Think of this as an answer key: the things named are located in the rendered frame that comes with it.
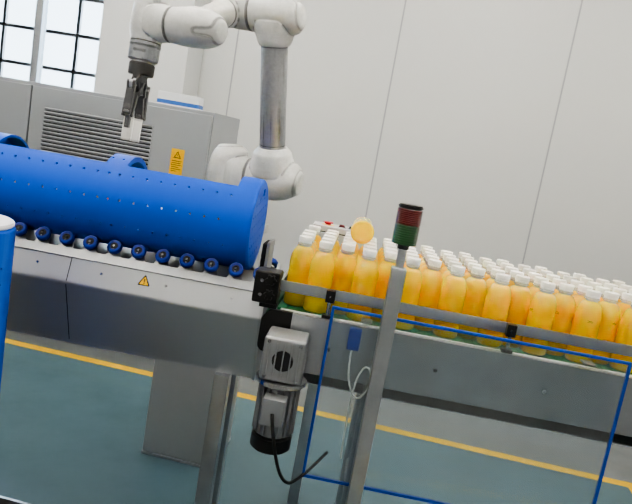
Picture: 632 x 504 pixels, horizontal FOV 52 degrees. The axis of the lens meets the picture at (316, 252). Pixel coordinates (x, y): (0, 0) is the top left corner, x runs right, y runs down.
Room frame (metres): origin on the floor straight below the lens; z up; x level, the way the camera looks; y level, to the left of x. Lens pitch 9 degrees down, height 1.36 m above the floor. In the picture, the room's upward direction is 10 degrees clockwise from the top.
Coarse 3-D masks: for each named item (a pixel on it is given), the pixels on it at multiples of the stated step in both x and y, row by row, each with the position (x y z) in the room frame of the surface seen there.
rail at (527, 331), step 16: (288, 288) 1.77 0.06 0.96; (304, 288) 1.77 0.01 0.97; (320, 288) 1.77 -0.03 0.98; (368, 304) 1.76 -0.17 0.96; (400, 304) 1.75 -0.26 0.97; (448, 320) 1.75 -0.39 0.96; (464, 320) 1.74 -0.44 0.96; (480, 320) 1.74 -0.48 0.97; (496, 320) 1.74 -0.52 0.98; (528, 336) 1.73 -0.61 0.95; (544, 336) 1.73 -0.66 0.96; (560, 336) 1.73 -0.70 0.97; (576, 336) 1.72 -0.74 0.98; (608, 352) 1.72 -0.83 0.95; (624, 352) 1.72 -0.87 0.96
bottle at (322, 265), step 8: (320, 248) 1.81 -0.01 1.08; (320, 256) 1.79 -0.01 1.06; (328, 256) 1.79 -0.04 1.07; (312, 264) 1.79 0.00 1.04; (320, 264) 1.78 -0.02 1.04; (328, 264) 1.78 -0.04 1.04; (312, 272) 1.79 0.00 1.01; (320, 272) 1.78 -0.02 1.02; (328, 272) 1.79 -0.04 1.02; (312, 280) 1.79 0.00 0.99; (320, 280) 1.78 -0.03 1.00; (328, 280) 1.79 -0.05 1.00; (304, 304) 1.80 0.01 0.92; (312, 304) 1.78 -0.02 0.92; (320, 304) 1.78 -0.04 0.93; (312, 312) 1.78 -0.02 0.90; (320, 312) 1.78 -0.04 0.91
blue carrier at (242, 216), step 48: (0, 144) 1.95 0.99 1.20; (0, 192) 1.90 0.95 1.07; (48, 192) 1.88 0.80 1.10; (96, 192) 1.88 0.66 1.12; (144, 192) 1.88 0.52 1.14; (192, 192) 1.88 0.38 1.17; (240, 192) 1.89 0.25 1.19; (144, 240) 1.90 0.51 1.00; (192, 240) 1.87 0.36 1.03; (240, 240) 1.85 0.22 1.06
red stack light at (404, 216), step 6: (402, 210) 1.58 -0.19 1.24; (408, 210) 1.57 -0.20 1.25; (414, 210) 1.57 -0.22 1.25; (396, 216) 1.60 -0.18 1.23; (402, 216) 1.58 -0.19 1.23; (408, 216) 1.57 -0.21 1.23; (414, 216) 1.57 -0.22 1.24; (420, 216) 1.58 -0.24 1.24; (396, 222) 1.59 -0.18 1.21; (402, 222) 1.58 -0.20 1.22; (408, 222) 1.57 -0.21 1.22; (414, 222) 1.57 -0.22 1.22; (420, 222) 1.59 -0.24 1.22
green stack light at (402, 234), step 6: (396, 228) 1.59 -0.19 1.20; (402, 228) 1.58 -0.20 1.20; (408, 228) 1.57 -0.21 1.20; (414, 228) 1.58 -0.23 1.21; (396, 234) 1.58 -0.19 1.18; (402, 234) 1.57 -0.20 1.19; (408, 234) 1.57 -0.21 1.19; (414, 234) 1.58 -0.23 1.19; (396, 240) 1.58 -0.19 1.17; (402, 240) 1.57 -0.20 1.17; (408, 240) 1.57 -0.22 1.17; (414, 240) 1.58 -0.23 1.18; (414, 246) 1.58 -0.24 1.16
